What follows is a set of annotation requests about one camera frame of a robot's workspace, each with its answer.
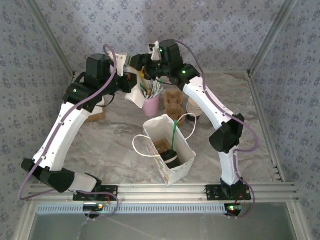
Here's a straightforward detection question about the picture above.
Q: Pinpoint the white cartoon print paper bag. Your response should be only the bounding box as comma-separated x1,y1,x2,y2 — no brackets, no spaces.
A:
132,113,198,187

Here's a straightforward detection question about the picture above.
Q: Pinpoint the green drinking straw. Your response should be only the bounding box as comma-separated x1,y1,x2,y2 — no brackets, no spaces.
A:
171,119,179,153

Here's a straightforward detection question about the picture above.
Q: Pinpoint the black white paper coffee cup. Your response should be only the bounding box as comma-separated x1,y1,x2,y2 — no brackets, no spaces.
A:
159,149,180,170

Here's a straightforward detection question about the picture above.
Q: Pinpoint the paper coffee cup stack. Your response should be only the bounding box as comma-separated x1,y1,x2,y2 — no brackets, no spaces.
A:
186,97,204,123

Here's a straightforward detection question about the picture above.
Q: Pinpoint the wooden stirrer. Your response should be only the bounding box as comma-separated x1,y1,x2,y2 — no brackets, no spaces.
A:
140,76,150,95

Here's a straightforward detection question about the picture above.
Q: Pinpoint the pink straw holder cup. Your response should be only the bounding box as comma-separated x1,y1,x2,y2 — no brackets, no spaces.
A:
142,94,161,117

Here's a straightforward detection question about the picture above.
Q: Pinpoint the brown pulp cup carrier stack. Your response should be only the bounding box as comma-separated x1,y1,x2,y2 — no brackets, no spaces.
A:
163,91,187,126

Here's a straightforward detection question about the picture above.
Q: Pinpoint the brown cardboard napkin tray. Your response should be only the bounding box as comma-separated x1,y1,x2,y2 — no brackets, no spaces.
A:
86,98,106,123

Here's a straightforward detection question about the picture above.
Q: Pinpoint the small circuit board with LED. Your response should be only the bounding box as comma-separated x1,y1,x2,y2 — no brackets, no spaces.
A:
226,203,243,213
83,203,105,212

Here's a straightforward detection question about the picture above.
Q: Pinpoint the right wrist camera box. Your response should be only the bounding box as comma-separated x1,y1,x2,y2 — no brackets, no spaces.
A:
148,40,161,63

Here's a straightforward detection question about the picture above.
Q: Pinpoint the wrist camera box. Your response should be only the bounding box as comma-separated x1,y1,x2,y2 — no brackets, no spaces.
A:
148,40,161,63
106,51,132,77

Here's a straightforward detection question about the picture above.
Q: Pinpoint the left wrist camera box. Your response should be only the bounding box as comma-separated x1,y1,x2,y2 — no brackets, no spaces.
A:
106,51,132,77

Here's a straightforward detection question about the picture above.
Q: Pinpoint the aluminium frame post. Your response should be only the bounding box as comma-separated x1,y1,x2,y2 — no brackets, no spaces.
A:
247,0,300,76
23,0,77,77

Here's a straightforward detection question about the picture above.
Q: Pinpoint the aluminium table back rail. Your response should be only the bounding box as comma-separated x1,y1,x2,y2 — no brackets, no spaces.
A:
74,70,250,76

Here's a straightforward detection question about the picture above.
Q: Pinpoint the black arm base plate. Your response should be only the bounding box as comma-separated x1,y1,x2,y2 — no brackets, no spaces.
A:
205,184,252,202
72,185,119,202

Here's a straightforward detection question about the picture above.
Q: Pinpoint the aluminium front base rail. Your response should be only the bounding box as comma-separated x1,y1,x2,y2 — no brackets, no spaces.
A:
26,183,300,203

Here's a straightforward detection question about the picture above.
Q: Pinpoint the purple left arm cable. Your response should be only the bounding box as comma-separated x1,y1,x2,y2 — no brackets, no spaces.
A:
18,44,120,222

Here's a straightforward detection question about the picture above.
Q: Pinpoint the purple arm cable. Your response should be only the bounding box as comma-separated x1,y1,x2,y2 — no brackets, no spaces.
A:
173,38,260,221
18,44,120,222

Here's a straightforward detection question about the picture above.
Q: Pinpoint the grey slotted cable duct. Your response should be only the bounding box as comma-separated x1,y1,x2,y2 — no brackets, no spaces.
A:
36,203,230,215

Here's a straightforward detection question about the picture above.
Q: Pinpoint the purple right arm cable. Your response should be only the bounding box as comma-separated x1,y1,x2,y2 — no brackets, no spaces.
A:
173,38,260,221

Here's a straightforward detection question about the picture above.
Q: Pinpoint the aluminium frame leg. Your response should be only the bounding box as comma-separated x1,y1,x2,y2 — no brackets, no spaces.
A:
287,201,310,240
13,201,38,240

